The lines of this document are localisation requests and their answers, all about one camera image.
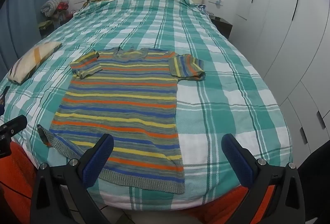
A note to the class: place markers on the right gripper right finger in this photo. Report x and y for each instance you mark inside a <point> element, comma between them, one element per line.
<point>274,193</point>

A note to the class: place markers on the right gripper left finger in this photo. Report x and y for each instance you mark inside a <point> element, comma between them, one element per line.
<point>48,204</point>

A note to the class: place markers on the striped knit sweater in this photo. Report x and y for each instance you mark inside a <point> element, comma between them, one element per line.
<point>131,95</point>

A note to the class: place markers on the orange fleece clothing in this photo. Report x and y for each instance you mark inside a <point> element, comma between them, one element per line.
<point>17,182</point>

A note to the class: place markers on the clothes pile beside bed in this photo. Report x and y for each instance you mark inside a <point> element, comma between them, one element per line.
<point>57,11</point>

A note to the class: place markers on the dark phone on bed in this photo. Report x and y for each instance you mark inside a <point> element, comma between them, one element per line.
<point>2,100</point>

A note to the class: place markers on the cream orange striped pillow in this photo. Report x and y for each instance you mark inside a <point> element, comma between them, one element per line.
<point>25,67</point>

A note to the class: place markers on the teal plaid bed cover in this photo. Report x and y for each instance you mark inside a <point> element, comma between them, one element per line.
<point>231,99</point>

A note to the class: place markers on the blue curtain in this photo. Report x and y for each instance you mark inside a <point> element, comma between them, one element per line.
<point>19,30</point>

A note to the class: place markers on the white wardrobe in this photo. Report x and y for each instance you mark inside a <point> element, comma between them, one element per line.
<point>287,42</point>

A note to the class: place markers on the dark bedside table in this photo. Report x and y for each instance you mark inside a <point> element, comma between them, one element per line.
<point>222,25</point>

